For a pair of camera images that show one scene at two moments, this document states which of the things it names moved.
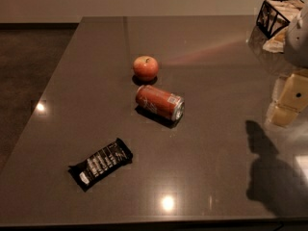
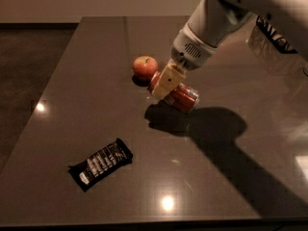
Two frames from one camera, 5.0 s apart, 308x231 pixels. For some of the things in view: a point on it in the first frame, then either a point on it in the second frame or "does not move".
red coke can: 167,105 -> 184,96
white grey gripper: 297,43 -> 190,53
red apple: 145,67 does not move
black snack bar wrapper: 101,164 does not move
